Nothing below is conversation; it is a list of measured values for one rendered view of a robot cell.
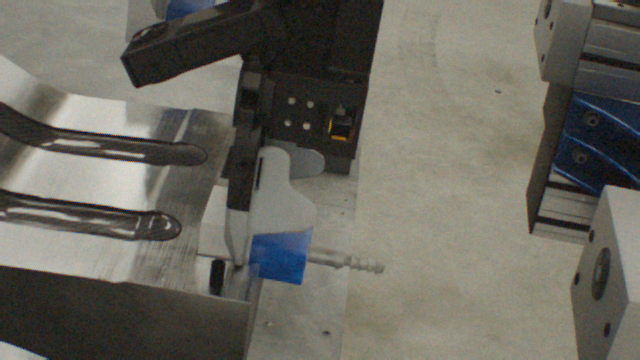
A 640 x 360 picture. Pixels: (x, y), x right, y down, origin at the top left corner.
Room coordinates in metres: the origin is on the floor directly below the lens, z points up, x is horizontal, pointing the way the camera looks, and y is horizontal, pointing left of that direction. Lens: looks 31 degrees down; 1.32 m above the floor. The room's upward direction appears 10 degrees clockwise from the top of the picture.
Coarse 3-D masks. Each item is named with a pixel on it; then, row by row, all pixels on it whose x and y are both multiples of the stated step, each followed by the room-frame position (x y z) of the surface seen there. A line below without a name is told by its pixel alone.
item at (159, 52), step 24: (240, 0) 0.64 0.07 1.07; (264, 0) 0.62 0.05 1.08; (168, 24) 0.64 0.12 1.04; (192, 24) 0.62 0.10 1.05; (216, 24) 0.61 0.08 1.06; (240, 24) 0.61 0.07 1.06; (264, 24) 0.61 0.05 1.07; (144, 48) 0.61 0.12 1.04; (168, 48) 0.61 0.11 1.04; (192, 48) 0.61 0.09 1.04; (216, 48) 0.61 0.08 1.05; (240, 48) 0.61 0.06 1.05; (144, 72) 0.61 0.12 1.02; (168, 72) 0.61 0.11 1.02
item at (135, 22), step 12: (132, 0) 0.89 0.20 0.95; (144, 0) 0.89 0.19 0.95; (168, 0) 0.90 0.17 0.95; (180, 0) 0.92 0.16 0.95; (192, 0) 0.93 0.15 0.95; (204, 0) 0.93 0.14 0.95; (132, 12) 0.89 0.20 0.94; (144, 12) 0.89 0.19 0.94; (168, 12) 0.90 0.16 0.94; (180, 12) 0.90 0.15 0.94; (192, 12) 0.90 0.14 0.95; (132, 24) 0.89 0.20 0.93; (144, 24) 0.89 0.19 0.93
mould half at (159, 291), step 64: (0, 64) 0.80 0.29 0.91; (128, 128) 0.77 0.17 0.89; (192, 128) 0.78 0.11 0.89; (64, 192) 0.66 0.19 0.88; (128, 192) 0.67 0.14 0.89; (192, 192) 0.68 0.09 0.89; (0, 256) 0.57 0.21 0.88; (64, 256) 0.58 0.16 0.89; (128, 256) 0.59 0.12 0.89; (192, 256) 0.60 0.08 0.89; (0, 320) 0.56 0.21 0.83; (64, 320) 0.56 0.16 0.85; (128, 320) 0.56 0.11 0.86; (192, 320) 0.56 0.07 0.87
